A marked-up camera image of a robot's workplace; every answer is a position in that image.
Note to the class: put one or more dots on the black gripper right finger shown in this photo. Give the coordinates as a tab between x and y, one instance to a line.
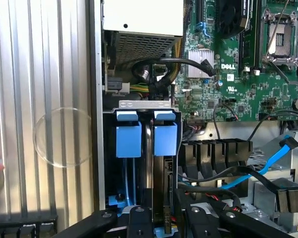
201	223

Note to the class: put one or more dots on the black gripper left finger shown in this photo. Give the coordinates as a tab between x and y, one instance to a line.
139	223

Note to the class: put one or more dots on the empty blue disk carrier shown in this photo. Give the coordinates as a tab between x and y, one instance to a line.
127	138

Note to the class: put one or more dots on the grey disk bay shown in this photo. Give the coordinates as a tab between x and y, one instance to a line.
144	104

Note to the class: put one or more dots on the clear round plastic disc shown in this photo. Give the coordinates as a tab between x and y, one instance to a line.
35	146

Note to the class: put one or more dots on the open grey PC case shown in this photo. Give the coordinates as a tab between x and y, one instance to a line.
95	99

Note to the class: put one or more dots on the green Dell motherboard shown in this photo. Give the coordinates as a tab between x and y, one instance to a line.
250	94

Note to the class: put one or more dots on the silver finned heatsink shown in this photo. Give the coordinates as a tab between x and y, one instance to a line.
198	62

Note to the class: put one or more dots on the installed green RAM stick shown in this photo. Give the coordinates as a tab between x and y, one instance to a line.
245	49

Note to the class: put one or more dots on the CPU socket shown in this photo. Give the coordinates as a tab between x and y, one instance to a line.
279	39

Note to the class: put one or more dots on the metal locking lever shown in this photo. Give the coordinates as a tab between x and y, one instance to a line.
278	29

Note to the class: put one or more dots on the silver power supply unit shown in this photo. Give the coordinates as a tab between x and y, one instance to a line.
144	15

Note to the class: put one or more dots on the black plastic frame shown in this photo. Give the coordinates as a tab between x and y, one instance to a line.
5	221

